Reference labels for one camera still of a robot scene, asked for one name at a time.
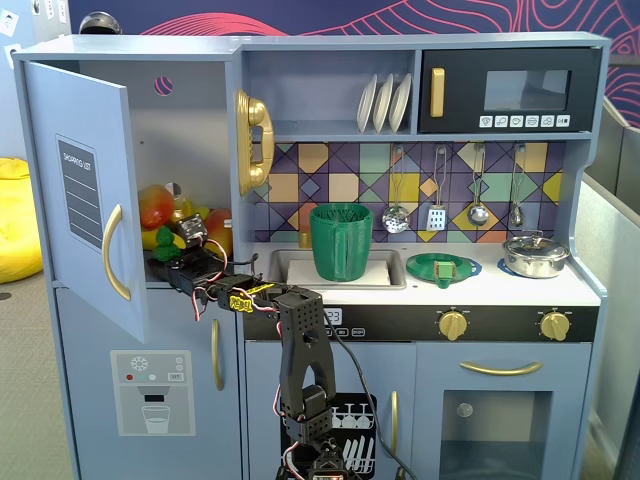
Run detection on gold freezer door handle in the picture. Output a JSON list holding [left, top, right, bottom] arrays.
[[210, 318, 225, 392]]

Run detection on yellow toy pepper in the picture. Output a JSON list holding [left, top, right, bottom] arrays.
[[172, 195, 211, 224]]

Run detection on gold oven door handle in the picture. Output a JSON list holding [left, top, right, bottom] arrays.
[[458, 360, 545, 377]]

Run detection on gold stove knob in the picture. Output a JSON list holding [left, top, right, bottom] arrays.
[[437, 308, 471, 343], [538, 309, 573, 343]]

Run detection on black helmet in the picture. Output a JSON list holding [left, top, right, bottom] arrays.
[[79, 10, 123, 36]]

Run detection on red orange toy fruit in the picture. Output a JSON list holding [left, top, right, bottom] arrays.
[[204, 208, 234, 259]]

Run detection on gold toy phone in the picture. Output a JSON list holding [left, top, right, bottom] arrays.
[[234, 88, 275, 197]]

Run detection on yellow beanbag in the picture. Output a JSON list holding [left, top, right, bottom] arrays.
[[0, 157, 45, 285]]

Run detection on metal spoon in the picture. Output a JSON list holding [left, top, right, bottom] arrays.
[[509, 143, 527, 227]]

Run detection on steel toy pot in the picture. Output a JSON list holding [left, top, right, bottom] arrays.
[[503, 249, 570, 279]]

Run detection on blue cabinet door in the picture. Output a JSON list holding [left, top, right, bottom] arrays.
[[22, 59, 149, 345]]

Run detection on white toy plate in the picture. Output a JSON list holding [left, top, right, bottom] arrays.
[[389, 72, 413, 133], [373, 73, 395, 134], [356, 73, 379, 134]]

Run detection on gold microwave handle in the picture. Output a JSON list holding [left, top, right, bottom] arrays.
[[430, 67, 447, 119]]

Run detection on yellow toy banana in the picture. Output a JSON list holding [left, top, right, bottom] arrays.
[[141, 227, 189, 251]]

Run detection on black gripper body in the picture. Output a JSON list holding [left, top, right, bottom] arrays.
[[172, 213, 229, 292]]

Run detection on blue toy kitchen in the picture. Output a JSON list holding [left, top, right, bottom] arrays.
[[10, 30, 614, 480]]

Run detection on gold cabinet door handle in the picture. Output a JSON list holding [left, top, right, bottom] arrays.
[[102, 203, 132, 301]]

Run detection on red yellow toy mango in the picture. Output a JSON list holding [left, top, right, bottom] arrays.
[[138, 183, 177, 231]]

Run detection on green printed cup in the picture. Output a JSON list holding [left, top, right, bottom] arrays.
[[308, 202, 375, 282]]

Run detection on metal skimmer ladle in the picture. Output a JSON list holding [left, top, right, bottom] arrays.
[[382, 144, 412, 234]]

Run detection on green printed plate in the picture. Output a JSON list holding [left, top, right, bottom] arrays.
[[405, 252, 476, 282]]

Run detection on grey office partition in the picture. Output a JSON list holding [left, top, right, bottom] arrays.
[[574, 94, 640, 480]]

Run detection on small green printed block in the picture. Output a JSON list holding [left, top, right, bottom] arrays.
[[432, 259, 456, 290]]

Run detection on gold dishwasher door handle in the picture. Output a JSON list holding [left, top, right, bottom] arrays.
[[389, 390, 400, 457]]

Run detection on metal slotted spatula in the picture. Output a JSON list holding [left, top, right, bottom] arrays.
[[425, 144, 448, 232]]

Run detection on steel pot lid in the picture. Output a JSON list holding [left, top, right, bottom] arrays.
[[501, 230, 572, 261]]

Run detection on black power cable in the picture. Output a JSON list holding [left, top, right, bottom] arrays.
[[319, 319, 419, 480]]

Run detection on metal soup ladle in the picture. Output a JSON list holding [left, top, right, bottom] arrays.
[[467, 143, 491, 226]]

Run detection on black toy microwave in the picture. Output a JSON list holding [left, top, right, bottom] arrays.
[[417, 47, 604, 134]]

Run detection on red white servo wires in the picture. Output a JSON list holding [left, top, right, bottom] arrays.
[[192, 238, 231, 321]]

